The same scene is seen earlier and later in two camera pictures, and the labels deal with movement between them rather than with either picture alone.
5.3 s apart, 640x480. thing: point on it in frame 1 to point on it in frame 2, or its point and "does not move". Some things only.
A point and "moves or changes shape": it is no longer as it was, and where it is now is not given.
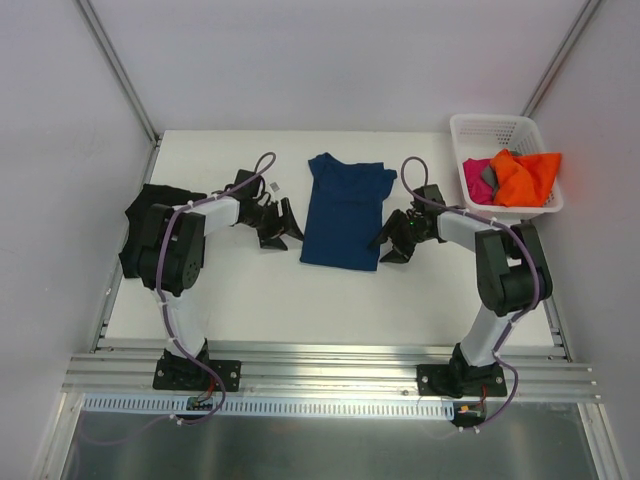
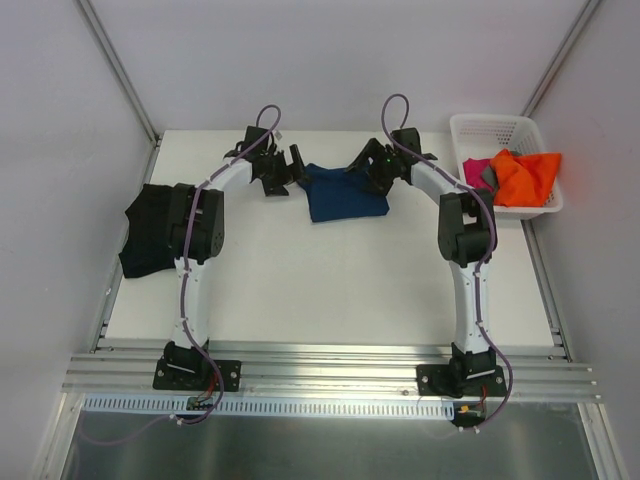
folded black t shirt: x=148 y=196 does not move
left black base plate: x=189 y=375 does not move
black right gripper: x=403 y=233 to x=375 y=167
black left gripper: x=272 y=223 to x=279 y=171
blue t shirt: x=344 y=219 moves or changes shape
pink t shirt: x=479 y=189 does not move
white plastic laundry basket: x=483 y=136 does not move
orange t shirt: x=523 y=180 does not move
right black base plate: x=458 y=381 does not move
